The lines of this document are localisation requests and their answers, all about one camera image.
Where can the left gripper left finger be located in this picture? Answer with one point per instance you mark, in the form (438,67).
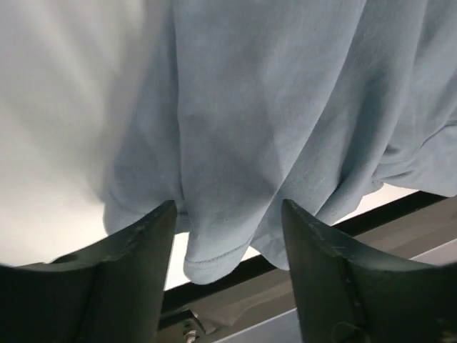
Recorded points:
(110,291)

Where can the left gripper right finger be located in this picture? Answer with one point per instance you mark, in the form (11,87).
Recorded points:
(346,291)

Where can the grey-blue t-shirt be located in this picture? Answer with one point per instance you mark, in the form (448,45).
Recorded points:
(248,103)

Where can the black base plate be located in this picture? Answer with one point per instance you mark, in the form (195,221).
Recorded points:
(255,303)

